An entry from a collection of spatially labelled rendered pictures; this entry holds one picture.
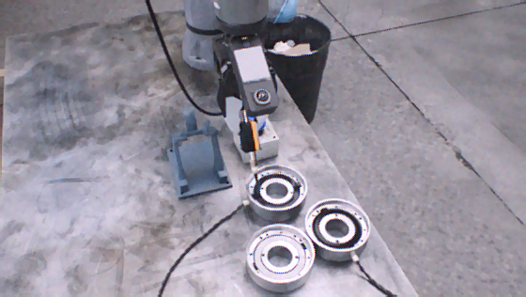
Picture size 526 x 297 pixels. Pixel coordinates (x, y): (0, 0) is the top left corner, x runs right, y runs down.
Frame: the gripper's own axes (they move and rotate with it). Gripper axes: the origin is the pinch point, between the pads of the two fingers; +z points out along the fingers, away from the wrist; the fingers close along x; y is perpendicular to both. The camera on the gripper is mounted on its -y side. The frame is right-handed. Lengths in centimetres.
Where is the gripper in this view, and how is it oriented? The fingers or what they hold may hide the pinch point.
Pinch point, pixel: (247, 129)
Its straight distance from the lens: 81.0
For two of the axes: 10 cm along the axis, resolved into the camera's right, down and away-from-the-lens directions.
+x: -9.5, 2.0, -2.2
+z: -0.1, 7.2, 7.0
